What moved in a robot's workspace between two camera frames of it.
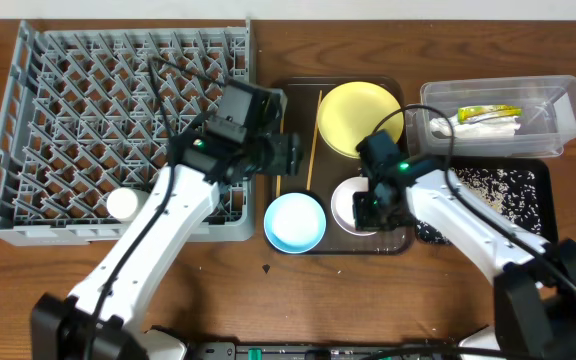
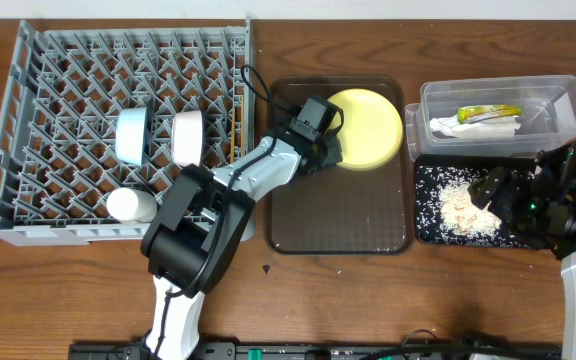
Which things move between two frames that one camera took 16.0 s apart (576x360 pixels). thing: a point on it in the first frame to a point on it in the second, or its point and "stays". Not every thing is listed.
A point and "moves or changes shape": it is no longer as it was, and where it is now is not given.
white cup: (122, 204) stays
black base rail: (333, 350) stays
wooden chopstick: (313, 140) moves or changes shape
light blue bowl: (294, 222) to (131, 135)
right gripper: (363, 223) to (516, 185)
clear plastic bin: (518, 117) stays
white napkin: (489, 127) stays
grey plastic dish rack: (93, 107) stays
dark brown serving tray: (325, 169) stays
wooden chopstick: (278, 182) moves or changes shape
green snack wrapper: (468, 112) stays
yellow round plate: (349, 109) stays
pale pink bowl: (342, 209) moves or changes shape
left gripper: (292, 153) to (331, 150)
